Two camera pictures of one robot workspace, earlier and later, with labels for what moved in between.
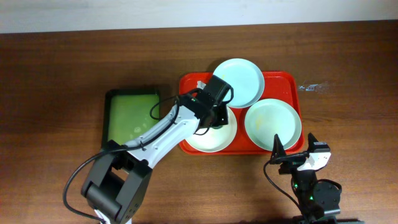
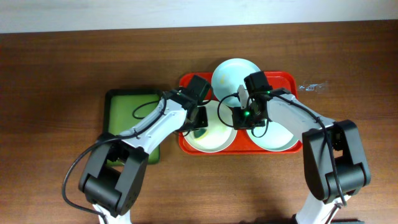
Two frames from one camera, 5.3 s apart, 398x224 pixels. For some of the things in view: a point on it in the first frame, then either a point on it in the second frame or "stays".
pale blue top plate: [245, 78] stays
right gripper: [287, 167] → [239, 124]
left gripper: [218, 120] → [199, 123]
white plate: [216, 140] stays
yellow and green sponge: [217, 127] → [199, 134]
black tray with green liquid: [127, 114] stays
